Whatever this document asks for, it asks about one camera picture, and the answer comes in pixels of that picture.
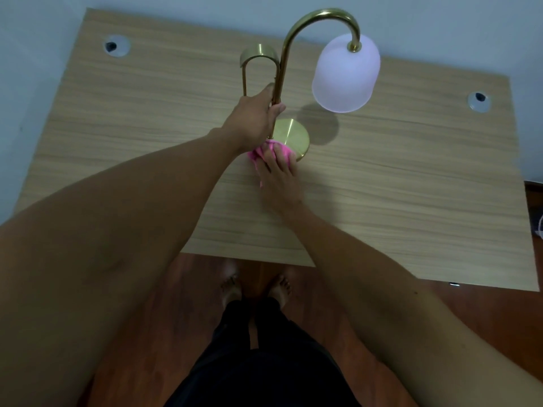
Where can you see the person's right hand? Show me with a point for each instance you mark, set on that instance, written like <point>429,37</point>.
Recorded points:
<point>280,182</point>

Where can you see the person's left hand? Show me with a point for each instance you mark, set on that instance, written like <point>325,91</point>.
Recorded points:
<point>248,120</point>

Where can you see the person's right thumb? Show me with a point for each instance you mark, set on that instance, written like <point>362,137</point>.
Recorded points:
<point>260,171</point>

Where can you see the person's left fingers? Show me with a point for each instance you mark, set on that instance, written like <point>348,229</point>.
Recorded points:
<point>268,94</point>

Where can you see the pink cleaning cloth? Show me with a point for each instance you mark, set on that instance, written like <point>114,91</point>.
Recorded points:
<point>256,154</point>

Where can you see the gold table lamp white shade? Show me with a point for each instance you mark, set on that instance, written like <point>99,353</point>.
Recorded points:
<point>345,76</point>

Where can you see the person's left forearm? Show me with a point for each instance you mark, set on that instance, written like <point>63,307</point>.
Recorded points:
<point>106,258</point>

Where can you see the person's right forearm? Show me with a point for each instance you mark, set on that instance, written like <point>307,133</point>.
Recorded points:
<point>381,300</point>

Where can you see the person's right foot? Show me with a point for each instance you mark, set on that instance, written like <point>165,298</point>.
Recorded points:
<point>280,287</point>

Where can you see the person's foot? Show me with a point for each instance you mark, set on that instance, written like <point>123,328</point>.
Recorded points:
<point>280,287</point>
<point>231,287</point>

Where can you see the person's left foot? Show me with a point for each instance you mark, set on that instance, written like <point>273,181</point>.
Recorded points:
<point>231,287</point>

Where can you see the black trousers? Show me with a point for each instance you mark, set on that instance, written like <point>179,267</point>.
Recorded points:
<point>258,360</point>

